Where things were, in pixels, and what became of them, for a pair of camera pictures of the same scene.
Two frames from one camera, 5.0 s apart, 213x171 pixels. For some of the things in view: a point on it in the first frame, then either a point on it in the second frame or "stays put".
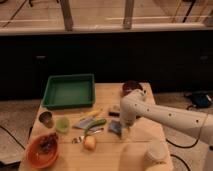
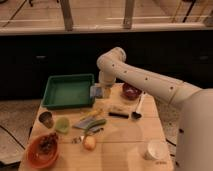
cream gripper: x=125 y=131 → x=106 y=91
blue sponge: x=115 y=126 → x=96 y=91
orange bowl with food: x=42 y=150 stays put
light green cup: x=62 y=124 stays put
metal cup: x=46 y=118 stays put
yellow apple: x=89 y=142 stays put
